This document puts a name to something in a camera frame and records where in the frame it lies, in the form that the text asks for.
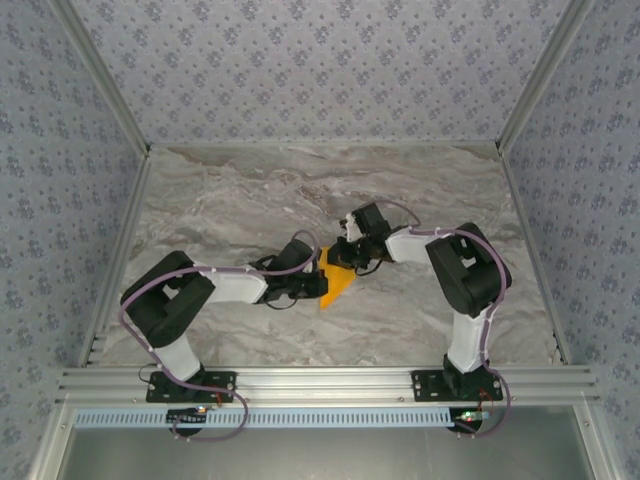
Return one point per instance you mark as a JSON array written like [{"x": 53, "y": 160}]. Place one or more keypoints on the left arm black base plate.
[{"x": 156, "y": 387}]

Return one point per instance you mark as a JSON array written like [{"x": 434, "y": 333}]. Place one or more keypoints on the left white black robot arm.
[{"x": 235, "y": 287}]

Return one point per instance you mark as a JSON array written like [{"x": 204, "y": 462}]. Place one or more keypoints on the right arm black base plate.
[{"x": 425, "y": 385}]

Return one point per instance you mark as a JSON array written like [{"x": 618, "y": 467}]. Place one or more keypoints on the small circuit board with LED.
[
  {"x": 472, "y": 415},
  {"x": 187, "y": 415}
]

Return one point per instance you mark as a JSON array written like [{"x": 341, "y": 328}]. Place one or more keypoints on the aluminium table side rail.
[
  {"x": 127, "y": 225},
  {"x": 530, "y": 250}
]

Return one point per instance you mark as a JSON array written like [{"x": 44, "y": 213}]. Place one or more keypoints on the right white camera bracket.
[{"x": 351, "y": 230}]

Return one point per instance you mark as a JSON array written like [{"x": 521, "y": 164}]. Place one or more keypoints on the grey sheet metal panel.
[{"x": 325, "y": 457}]

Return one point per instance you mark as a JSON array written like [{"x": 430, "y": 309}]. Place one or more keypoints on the wide aluminium mounting rail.
[{"x": 325, "y": 382}]

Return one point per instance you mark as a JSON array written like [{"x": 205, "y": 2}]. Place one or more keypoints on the aluminium frame bar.
[
  {"x": 595, "y": 445},
  {"x": 52, "y": 445}
]

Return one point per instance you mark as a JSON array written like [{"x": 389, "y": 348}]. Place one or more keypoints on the orange paper sheet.
[{"x": 337, "y": 285}]

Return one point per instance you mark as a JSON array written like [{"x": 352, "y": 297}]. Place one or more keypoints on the aluminium frame post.
[
  {"x": 105, "y": 75},
  {"x": 541, "y": 75}
]

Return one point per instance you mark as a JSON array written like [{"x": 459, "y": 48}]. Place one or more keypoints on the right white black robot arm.
[{"x": 407, "y": 247}]

